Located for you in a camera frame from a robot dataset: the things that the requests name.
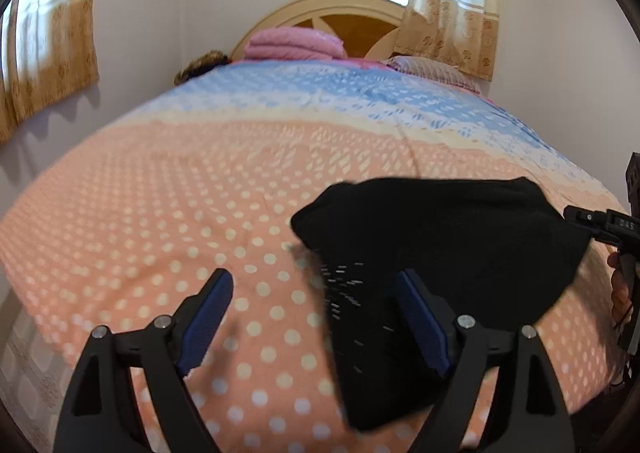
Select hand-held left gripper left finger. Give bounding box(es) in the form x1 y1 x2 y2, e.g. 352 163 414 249
55 268 234 453

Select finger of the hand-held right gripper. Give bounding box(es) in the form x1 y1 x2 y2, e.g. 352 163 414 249
564 206 608 240

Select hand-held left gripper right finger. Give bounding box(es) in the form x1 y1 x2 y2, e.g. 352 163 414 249
395 269 573 453

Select black pants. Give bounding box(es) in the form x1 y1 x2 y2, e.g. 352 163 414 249
291 176 596 433

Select person's right hand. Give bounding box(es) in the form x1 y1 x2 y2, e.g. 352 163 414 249
607 253 634 330

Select peach and blue dotted bedspread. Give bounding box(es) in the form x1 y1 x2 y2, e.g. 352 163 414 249
0 58 631 453

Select pink patterned pillow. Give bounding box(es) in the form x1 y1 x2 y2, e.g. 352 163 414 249
382 56 481 94

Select tan and white curtain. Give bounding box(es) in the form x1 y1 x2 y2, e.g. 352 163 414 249
0 0 103 144
307 0 503 83

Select brown furry toy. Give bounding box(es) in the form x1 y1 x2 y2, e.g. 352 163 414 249
174 50 232 86

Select folded pink blanket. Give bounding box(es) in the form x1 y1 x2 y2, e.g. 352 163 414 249
244 26 347 61

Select cream wooden headboard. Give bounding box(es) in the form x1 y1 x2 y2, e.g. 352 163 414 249
230 0 416 61

